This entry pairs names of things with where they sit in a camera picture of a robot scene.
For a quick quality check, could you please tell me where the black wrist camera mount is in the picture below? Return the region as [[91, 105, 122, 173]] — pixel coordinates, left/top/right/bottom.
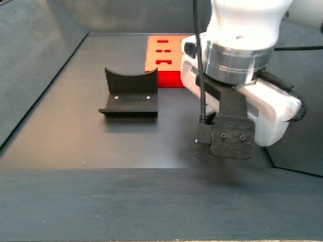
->
[[196, 76, 255, 160]]

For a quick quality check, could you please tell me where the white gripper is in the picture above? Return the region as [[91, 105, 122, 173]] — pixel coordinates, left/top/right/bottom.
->
[[180, 36, 302, 147]]

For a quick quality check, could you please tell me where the red shape-sorter fixture block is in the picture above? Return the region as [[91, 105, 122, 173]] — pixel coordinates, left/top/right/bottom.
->
[[144, 35, 187, 88]]

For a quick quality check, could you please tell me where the black camera cable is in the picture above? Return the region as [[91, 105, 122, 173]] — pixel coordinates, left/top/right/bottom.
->
[[192, 0, 208, 125]]

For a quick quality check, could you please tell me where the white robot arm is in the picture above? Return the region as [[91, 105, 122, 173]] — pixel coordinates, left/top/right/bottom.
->
[[180, 0, 302, 147]]

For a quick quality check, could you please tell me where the black curved regrasp stand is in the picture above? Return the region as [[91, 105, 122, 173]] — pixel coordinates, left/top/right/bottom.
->
[[99, 69, 158, 117]]

